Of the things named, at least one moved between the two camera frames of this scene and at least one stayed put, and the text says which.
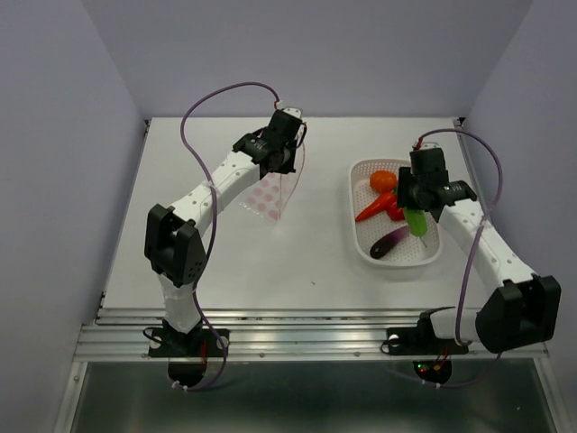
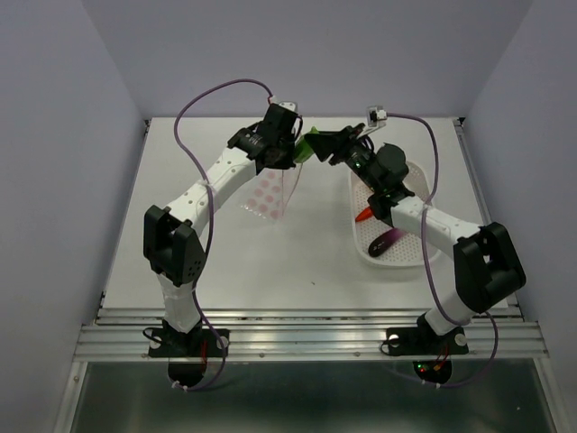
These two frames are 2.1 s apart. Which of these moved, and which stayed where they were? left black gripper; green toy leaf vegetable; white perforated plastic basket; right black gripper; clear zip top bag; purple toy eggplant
Moved: green toy leaf vegetable; right black gripper
Stayed: purple toy eggplant; left black gripper; clear zip top bag; white perforated plastic basket
